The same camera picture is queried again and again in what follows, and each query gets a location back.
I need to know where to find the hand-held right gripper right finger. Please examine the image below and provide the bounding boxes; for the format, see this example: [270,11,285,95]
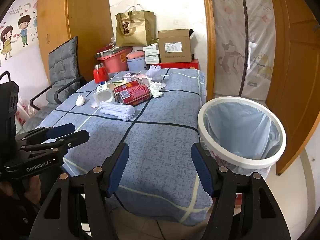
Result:
[191,142,292,240]

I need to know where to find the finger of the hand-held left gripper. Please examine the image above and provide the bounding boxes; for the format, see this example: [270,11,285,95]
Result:
[20,130,90,160]
[15,123,76,146]

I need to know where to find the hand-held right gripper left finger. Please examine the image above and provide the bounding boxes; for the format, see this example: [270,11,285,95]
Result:
[29,142,130,240]

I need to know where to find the white round trash bin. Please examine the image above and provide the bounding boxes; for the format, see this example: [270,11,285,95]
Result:
[197,96,287,178]

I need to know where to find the white yogurt cup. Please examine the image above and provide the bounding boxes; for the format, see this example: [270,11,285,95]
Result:
[92,90,116,108]

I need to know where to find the clear plastic bin liner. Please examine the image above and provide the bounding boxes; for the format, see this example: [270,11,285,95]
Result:
[203,102,278,178]

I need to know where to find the white bottle with blue label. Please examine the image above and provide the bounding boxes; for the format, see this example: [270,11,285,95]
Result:
[96,81,109,93]

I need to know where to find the red drink can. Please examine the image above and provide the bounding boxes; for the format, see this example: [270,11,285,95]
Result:
[117,84,152,105]
[112,80,140,96]

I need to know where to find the purple milk carton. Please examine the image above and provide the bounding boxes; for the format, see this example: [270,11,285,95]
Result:
[121,72,140,82]

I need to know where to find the strawberry milk carton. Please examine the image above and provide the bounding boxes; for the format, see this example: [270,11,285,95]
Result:
[135,74,153,85]

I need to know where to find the blue checked tablecloth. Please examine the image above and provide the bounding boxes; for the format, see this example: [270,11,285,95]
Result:
[22,68,213,227]

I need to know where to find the grey cushioned chair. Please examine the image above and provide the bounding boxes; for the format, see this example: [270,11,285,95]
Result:
[22,36,88,130]

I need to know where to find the red jar with metal lid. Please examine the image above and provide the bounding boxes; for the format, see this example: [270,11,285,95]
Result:
[93,64,108,85]

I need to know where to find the pink plastic basin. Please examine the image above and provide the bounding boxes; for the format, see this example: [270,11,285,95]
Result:
[97,49,133,74]

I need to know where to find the striped tray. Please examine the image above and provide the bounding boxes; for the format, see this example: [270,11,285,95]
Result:
[94,47,125,58]

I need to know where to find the light blue bucket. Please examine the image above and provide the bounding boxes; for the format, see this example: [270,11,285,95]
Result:
[127,56,146,72]

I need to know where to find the pink bucket lid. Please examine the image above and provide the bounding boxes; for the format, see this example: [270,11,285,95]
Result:
[126,51,145,60]

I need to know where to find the flat red box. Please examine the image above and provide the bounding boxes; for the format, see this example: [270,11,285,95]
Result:
[160,59,200,70]

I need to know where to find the wooden wardrobe door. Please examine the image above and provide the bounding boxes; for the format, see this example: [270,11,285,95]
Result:
[37,0,112,85]

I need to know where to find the brown cardboard box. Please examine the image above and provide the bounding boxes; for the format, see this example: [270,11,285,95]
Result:
[157,29,192,63]

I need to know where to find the gold paper bag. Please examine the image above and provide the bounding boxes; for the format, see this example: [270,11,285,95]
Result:
[115,4,157,47]

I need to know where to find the wooden room door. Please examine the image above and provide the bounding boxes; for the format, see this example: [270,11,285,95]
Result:
[265,0,320,175]

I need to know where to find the dog printed door curtain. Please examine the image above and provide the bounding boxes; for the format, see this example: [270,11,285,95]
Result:
[209,0,278,103]

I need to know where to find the cartoon wall sticker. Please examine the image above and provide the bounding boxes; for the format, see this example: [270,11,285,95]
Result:
[0,0,38,60]

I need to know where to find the wooden door frame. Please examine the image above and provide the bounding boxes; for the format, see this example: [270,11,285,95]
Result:
[200,0,217,100]

